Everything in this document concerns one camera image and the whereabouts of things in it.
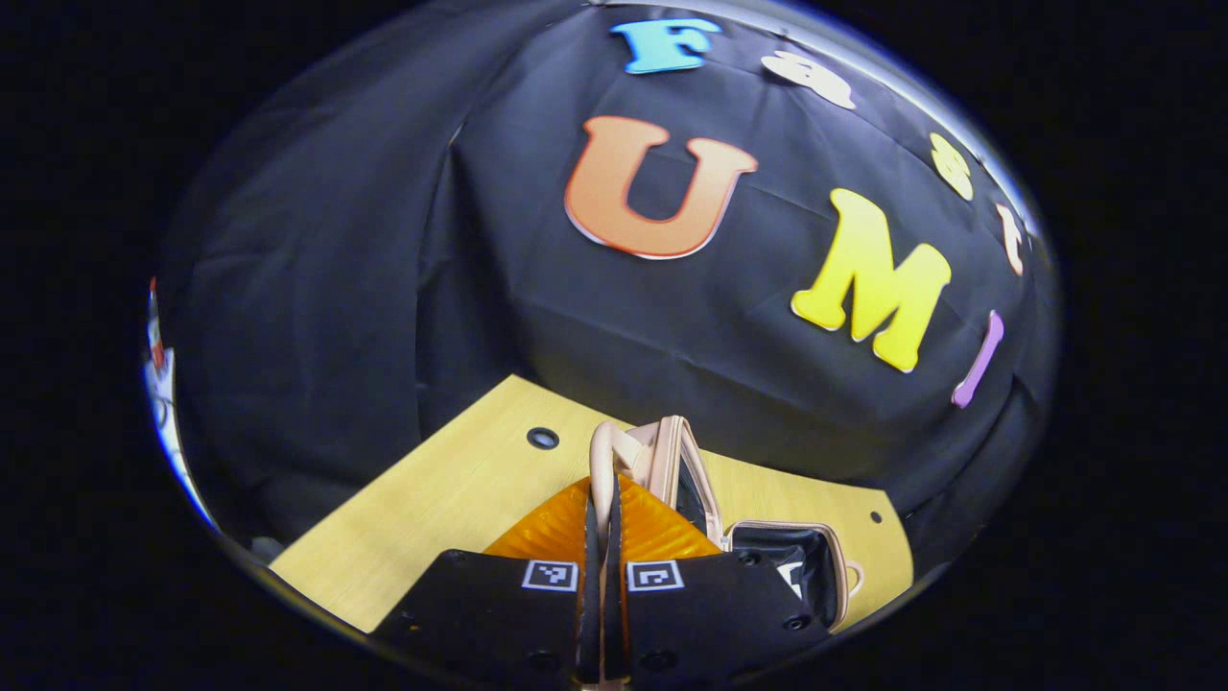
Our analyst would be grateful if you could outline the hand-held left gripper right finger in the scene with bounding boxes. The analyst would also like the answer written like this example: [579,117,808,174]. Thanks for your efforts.
[602,475,831,684]

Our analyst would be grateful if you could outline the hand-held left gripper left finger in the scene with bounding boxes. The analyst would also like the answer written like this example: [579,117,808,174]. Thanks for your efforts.
[369,477,602,684]

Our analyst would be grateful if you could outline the pink suitcase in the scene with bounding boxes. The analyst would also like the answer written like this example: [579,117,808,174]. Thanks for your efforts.
[588,416,864,634]

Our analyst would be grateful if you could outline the white and red board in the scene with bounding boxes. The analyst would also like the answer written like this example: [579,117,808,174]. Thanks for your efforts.
[144,278,217,529]

